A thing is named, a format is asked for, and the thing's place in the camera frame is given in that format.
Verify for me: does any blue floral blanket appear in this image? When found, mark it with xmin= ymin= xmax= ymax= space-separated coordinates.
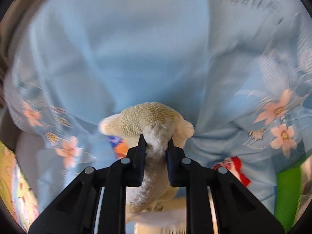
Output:
xmin=4 ymin=0 xmax=312 ymax=225

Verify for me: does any orange and blue item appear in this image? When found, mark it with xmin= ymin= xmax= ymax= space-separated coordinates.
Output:
xmin=107 ymin=135 xmax=129 ymax=159

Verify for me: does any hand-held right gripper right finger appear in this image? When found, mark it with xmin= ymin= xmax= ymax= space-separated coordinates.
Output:
xmin=166 ymin=138 xmax=285 ymax=234

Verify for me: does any cream plush toy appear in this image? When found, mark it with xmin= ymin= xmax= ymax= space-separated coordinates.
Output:
xmin=99 ymin=102 xmax=195 ymax=234

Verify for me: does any green fabric item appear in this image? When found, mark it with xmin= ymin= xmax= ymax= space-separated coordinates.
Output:
xmin=275 ymin=157 xmax=309 ymax=233

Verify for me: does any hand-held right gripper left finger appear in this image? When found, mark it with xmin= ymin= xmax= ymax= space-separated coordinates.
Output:
xmin=28 ymin=134 xmax=147 ymax=234

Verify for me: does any red and white plush toy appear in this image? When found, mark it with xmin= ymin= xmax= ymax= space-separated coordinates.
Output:
xmin=212 ymin=156 xmax=251 ymax=188

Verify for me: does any cartoon printed blanket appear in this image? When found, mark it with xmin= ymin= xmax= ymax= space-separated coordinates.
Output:
xmin=0 ymin=141 xmax=41 ymax=232

